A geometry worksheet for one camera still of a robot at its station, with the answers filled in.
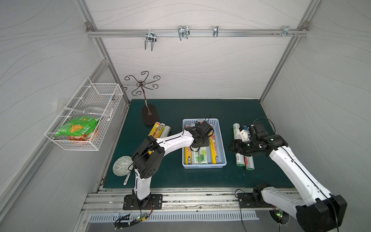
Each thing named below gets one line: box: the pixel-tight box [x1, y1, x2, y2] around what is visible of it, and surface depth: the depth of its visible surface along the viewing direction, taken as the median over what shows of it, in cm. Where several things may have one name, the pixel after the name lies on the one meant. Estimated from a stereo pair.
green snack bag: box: [54, 116, 101, 138], surface depth 56 cm
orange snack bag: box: [68, 127, 99, 142], surface depth 58 cm
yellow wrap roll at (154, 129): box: [147, 121, 161, 138], surface depth 101 cm
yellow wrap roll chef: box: [209, 125, 217, 164], surface depth 90 cm
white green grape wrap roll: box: [192, 148, 201, 165], surface depth 86 cm
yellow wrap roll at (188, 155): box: [184, 146, 193, 165], surface depth 87 cm
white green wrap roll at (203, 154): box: [199, 146, 209, 165], surface depth 83 cm
